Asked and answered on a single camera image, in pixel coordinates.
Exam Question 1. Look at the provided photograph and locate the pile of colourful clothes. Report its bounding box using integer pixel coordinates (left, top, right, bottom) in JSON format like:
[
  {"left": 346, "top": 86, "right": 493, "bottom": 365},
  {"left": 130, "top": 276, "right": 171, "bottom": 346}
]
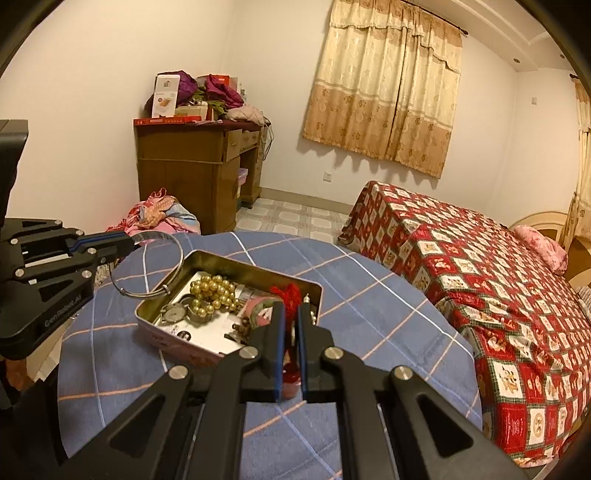
[{"left": 106, "top": 188, "right": 202, "bottom": 235}]

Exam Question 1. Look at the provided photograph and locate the pale pink cloth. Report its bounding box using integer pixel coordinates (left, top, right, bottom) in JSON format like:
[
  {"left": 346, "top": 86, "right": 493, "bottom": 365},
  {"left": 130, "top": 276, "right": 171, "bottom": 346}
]
[{"left": 226, "top": 104, "right": 265, "bottom": 126}]

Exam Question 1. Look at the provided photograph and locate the magenta cloth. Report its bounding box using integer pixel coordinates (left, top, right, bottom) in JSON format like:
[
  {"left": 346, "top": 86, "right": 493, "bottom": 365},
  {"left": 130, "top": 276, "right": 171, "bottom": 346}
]
[{"left": 204, "top": 75, "right": 245, "bottom": 110}]

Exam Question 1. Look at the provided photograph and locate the silver wire bangle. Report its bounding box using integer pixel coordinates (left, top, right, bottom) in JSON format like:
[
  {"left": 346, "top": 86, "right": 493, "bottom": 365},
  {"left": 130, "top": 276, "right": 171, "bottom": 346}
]
[{"left": 110, "top": 233, "right": 185, "bottom": 299}]

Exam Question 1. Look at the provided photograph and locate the pink pillow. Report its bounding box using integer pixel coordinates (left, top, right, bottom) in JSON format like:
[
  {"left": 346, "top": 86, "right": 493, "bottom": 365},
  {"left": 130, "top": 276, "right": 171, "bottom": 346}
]
[{"left": 512, "top": 224, "right": 569, "bottom": 277}]

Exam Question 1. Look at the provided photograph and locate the flat red box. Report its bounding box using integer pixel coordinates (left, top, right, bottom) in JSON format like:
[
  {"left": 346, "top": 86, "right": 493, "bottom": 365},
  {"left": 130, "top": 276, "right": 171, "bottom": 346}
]
[{"left": 133, "top": 115, "right": 205, "bottom": 128}]

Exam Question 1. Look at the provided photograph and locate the wide beige patterned curtain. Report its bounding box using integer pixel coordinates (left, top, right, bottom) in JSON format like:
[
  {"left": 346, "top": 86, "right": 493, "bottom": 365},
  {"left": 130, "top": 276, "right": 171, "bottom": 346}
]
[{"left": 302, "top": 0, "right": 464, "bottom": 180}]

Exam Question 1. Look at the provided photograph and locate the narrow beige patterned curtain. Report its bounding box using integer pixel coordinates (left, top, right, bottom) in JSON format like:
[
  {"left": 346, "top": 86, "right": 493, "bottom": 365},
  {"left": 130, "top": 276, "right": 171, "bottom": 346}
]
[{"left": 558, "top": 76, "right": 591, "bottom": 252}]

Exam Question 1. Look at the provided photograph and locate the dark curtain rod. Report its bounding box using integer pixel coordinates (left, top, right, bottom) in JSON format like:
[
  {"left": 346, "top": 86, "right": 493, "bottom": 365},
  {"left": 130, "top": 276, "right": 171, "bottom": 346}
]
[{"left": 431, "top": 8, "right": 470, "bottom": 36}]

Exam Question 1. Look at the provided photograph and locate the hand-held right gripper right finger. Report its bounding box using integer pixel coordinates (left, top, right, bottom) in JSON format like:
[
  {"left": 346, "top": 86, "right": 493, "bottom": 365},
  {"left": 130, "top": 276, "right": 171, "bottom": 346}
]
[{"left": 296, "top": 302, "right": 532, "bottom": 480}]

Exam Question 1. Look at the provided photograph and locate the white upright carton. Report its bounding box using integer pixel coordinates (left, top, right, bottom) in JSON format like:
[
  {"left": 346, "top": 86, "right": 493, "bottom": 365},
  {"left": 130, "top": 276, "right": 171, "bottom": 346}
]
[{"left": 152, "top": 74, "right": 181, "bottom": 119}]

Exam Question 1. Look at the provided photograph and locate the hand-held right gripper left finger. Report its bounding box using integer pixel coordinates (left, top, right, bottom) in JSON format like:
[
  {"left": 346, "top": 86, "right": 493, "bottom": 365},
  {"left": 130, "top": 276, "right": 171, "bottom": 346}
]
[{"left": 65, "top": 302, "right": 288, "bottom": 480}]

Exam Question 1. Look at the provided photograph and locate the red patterned bed blanket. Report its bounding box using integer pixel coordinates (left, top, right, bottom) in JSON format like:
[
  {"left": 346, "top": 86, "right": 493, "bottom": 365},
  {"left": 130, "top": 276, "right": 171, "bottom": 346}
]
[{"left": 338, "top": 180, "right": 591, "bottom": 468}]

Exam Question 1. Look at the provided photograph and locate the pink round pouch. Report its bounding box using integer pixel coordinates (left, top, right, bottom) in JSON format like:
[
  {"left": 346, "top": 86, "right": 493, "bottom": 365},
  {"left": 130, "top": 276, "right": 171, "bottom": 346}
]
[{"left": 247, "top": 298, "right": 278, "bottom": 329}]

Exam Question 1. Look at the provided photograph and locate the blue plaid tablecloth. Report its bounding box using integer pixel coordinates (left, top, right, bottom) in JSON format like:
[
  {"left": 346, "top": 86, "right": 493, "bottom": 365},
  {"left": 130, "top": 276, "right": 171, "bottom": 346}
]
[{"left": 58, "top": 231, "right": 484, "bottom": 480}]

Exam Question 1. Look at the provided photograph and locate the brown wooden desk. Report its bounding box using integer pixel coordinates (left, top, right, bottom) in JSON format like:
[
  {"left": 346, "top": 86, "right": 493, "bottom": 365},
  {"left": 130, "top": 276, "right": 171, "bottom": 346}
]
[{"left": 134, "top": 117, "right": 269, "bottom": 235}]

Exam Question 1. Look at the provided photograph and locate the pink metal tin box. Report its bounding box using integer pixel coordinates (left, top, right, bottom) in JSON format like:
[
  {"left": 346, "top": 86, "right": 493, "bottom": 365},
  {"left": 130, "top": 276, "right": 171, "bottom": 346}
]
[{"left": 135, "top": 249, "right": 324, "bottom": 400}]

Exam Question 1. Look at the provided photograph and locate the cream wooden headboard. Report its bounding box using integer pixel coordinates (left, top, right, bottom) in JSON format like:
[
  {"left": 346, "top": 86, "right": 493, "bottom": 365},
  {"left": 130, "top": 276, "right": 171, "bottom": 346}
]
[{"left": 510, "top": 211, "right": 583, "bottom": 296}]

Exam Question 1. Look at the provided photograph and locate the round dial wristwatch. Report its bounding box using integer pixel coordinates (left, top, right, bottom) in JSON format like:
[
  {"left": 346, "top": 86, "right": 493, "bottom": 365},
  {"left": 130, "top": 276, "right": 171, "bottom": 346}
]
[{"left": 159, "top": 295, "right": 209, "bottom": 328}]

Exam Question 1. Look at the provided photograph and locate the gold bead string red tassel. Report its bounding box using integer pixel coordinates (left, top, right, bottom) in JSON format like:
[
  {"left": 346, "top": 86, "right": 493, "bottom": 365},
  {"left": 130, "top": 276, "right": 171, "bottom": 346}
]
[{"left": 270, "top": 282, "right": 320, "bottom": 385}]

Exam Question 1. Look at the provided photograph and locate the purple cloth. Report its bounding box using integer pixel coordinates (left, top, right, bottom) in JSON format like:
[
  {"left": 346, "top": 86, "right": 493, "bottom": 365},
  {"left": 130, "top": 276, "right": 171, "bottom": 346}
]
[{"left": 178, "top": 70, "right": 199, "bottom": 106}]

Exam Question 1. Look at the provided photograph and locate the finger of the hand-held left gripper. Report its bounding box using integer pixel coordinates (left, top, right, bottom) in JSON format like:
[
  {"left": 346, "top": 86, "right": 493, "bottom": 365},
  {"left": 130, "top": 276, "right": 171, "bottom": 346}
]
[
  {"left": 4, "top": 219, "right": 136, "bottom": 250},
  {"left": 13, "top": 242, "right": 140, "bottom": 288}
]

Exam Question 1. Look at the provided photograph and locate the printed paper card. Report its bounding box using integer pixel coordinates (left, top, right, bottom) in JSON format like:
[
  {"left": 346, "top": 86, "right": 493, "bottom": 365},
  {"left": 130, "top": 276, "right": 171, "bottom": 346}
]
[{"left": 154, "top": 285, "right": 260, "bottom": 357}]

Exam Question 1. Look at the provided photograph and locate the gold bead necklace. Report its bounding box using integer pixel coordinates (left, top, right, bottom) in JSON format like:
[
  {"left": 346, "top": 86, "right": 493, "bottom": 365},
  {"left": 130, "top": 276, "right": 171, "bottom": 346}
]
[{"left": 189, "top": 274, "right": 242, "bottom": 325}]

